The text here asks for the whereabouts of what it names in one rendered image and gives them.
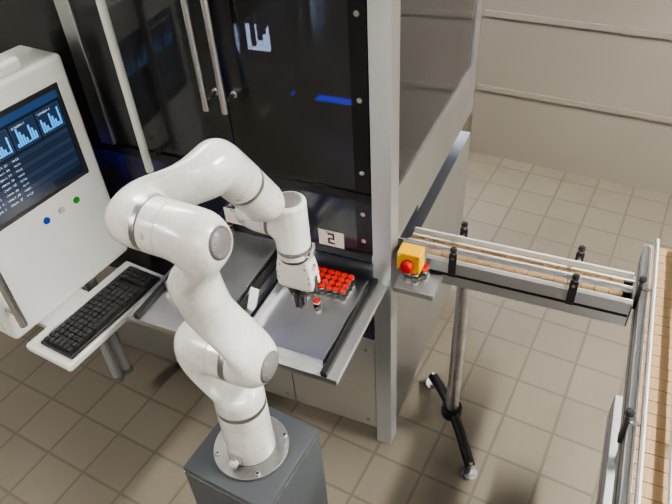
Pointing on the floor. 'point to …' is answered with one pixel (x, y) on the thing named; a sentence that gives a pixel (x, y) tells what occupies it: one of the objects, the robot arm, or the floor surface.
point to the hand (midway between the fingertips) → (300, 299)
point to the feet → (455, 427)
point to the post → (385, 197)
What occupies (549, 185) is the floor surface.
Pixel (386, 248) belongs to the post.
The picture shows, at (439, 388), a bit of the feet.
